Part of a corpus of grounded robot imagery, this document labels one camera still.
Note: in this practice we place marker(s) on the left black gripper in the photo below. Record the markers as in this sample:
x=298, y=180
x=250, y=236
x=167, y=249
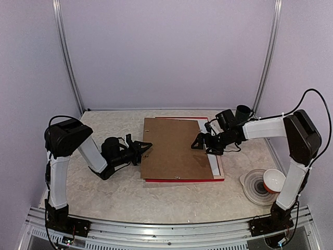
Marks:
x=137, y=149

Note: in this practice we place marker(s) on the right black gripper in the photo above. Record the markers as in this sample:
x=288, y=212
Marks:
x=209, y=145

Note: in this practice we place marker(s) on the brown backing board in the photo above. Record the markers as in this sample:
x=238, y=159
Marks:
x=174, y=148

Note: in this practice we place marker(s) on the red wooden picture frame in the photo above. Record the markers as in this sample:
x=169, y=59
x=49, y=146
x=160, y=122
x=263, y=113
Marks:
x=218, y=166

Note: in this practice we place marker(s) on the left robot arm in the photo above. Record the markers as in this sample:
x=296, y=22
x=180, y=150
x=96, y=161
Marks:
x=61, y=141

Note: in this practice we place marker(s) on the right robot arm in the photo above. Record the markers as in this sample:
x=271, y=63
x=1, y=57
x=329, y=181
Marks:
x=304, y=146

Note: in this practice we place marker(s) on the dark green mug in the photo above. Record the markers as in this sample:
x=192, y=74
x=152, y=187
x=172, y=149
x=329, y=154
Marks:
x=243, y=113

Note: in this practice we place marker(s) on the clear glass plate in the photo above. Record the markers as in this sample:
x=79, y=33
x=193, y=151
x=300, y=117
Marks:
x=252, y=184

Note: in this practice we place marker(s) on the white orange bowl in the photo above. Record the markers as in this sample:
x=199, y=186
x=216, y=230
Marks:
x=273, y=180

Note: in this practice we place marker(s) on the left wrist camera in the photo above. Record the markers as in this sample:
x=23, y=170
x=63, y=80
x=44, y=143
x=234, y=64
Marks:
x=128, y=139

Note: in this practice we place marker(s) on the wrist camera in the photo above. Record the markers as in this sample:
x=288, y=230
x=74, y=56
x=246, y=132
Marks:
x=128, y=139
x=210, y=128

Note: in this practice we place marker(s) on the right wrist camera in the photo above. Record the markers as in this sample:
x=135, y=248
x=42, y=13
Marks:
x=210, y=128

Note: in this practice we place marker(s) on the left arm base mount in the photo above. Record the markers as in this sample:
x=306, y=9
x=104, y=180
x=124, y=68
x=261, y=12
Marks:
x=72, y=226

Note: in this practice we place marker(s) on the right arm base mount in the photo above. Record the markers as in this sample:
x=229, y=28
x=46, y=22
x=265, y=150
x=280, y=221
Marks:
x=265, y=225

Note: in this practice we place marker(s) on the front aluminium rail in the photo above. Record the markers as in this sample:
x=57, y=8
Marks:
x=106, y=234

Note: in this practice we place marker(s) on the right aluminium post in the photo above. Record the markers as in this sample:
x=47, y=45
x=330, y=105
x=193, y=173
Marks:
x=269, y=54

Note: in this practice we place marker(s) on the aluminium post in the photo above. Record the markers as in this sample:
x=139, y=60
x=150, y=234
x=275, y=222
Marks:
x=66, y=55
x=269, y=54

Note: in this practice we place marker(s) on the left aluminium post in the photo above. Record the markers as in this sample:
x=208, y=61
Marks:
x=66, y=55

